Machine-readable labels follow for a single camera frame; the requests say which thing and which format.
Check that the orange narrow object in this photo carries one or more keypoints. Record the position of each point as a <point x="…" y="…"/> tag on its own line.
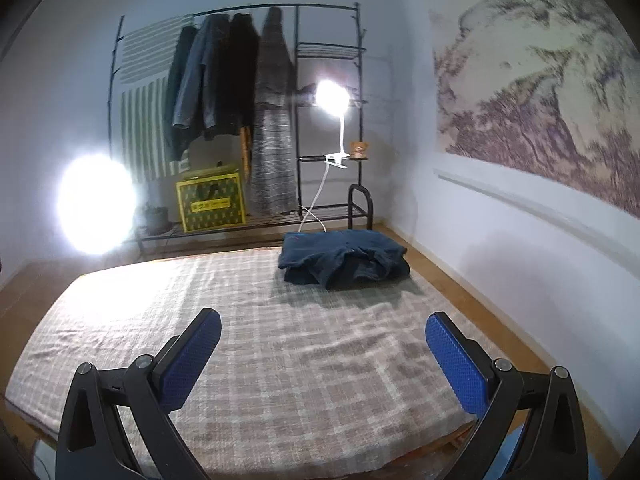
<point x="244" y="155"/>

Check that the black metal clothes rack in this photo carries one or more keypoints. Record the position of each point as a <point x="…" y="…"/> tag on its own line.
<point x="330" y="50"/>

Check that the brown teddy bear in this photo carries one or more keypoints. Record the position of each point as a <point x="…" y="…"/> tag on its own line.
<point x="360" y="150"/>

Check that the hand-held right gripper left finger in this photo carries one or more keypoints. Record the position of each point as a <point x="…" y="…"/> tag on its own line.
<point x="187" y="360"/>

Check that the white clip lamp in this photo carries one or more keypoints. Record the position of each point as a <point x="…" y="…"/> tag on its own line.
<point x="332" y="97"/>

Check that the grey plant pot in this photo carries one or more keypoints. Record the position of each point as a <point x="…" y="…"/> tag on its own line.
<point x="154" y="219"/>

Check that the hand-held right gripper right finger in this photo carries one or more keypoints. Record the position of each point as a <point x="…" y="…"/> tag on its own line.
<point x="457" y="365"/>

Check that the black hanging jacket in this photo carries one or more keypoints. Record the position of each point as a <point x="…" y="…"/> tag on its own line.
<point x="237" y="75"/>

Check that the blue denim hanging jacket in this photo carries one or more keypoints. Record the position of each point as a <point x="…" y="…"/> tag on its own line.
<point x="197" y="80"/>

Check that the beige plaid bed blanket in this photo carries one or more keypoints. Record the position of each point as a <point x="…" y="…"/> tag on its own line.
<point x="275" y="350"/>

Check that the green white striped cloth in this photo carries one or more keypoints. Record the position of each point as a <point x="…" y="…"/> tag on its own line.
<point x="145" y="125"/>

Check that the grey plaid hanging coat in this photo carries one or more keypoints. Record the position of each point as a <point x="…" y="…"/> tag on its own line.
<point x="272" y="135"/>

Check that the landscape wall tapestry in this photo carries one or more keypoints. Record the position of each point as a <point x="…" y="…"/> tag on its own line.
<point x="540" y="90"/>

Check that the teal plaid fleece jacket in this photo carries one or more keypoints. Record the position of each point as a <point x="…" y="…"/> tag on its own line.
<point x="340" y="257"/>

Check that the dark green hanging jacket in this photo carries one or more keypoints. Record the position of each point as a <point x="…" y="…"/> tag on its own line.
<point x="176" y="145"/>

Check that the yellow green patterned box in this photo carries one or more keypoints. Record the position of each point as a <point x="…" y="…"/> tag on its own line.
<point x="212" y="205"/>

